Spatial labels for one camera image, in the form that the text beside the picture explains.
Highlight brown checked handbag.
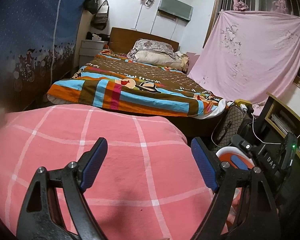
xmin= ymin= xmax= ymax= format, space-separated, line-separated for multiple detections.
xmin=211 ymin=105 xmax=253 ymax=149

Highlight black cloth pile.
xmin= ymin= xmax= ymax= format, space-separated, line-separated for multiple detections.
xmin=86 ymin=31 xmax=110 ymax=41

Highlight blue dotted wardrobe cover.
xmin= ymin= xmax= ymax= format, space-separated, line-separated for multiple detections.
xmin=0 ymin=0 xmax=90 ymax=110

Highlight wooden bed headboard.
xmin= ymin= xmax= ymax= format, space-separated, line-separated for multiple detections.
xmin=109 ymin=27 xmax=180 ymax=53

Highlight wooden desk shelf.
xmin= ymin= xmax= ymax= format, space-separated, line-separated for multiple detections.
xmin=252 ymin=92 xmax=300 ymax=170

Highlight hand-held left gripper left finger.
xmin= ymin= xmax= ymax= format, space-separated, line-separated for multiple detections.
xmin=16 ymin=137 xmax=108 ymax=240

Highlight pink checked blanket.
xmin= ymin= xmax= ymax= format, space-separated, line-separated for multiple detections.
xmin=0 ymin=104 xmax=230 ymax=240

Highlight yellow power strip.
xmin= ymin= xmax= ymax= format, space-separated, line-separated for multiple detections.
xmin=234 ymin=99 xmax=252 ymax=112

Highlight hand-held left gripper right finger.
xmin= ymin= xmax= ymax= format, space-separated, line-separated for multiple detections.
xmin=190 ymin=137 xmax=282 ymax=240

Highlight white nightstand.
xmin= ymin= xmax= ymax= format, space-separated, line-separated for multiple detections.
xmin=79 ymin=39 xmax=109 ymax=67

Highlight pink hanging sheet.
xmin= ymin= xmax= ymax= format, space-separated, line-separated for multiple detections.
xmin=187 ymin=10 xmax=300 ymax=107

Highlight black white tote bag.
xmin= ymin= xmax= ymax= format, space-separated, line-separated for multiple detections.
xmin=91 ymin=0 xmax=110 ymax=30

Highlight stack of papers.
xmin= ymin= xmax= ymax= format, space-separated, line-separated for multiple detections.
xmin=271 ymin=112 xmax=293 ymax=135

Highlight floral pillow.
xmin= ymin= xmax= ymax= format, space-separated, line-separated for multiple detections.
xmin=127 ymin=39 xmax=174 ymax=57

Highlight pillows on bed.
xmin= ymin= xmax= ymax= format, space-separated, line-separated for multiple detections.
xmin=134 ymin=50 xmax=190 ymax=72

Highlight orange bin with white rim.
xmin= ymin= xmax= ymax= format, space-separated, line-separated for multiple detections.
xmin=214 ymin=146 xmax=255 ymax=173

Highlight bed with colourful blanket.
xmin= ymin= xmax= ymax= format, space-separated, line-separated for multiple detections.
xmin=47 ymin=49 xmax=228 ymax=118

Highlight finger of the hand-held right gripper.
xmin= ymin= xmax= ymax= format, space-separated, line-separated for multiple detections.
xmin=230 ymin=134 xmax=260 ymax=155
xmin=230 ymin=155 xmax=249 ymax=170

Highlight black hanging bag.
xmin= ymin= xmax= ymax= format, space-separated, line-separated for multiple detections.
xmin=84 ymin=0 xmax=100 ymax=15

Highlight grey covered wall unit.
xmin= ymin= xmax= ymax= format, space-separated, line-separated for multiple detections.
xmin=157 ymin=0 xmax=193 ymax=22

